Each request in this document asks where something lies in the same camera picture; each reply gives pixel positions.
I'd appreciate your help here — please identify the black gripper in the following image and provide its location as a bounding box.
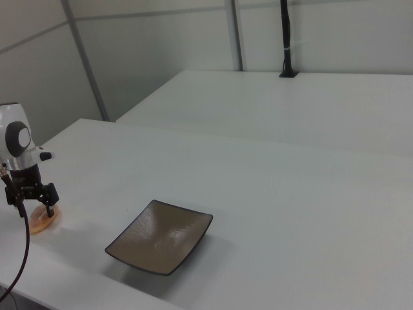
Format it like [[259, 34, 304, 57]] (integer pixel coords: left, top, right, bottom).
[[5, 163, 61, 218]]

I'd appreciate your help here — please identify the orange sugared bread piece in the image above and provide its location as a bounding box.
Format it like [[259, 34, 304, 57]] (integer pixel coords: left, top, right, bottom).
[[29, 205, 62, 234]]

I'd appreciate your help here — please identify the square brown ceramic plate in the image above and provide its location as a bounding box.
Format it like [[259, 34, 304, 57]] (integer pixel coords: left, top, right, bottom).
[[105, 199, 214, 276]]

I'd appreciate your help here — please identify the grey metal partition post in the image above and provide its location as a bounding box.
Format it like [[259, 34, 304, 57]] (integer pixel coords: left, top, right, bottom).
[[60, 0, 110, 123], [229, 0, 248, 72]]

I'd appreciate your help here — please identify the black camera stand pole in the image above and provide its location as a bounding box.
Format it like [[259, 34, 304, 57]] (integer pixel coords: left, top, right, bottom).
[[279, 0, 299, 79]]

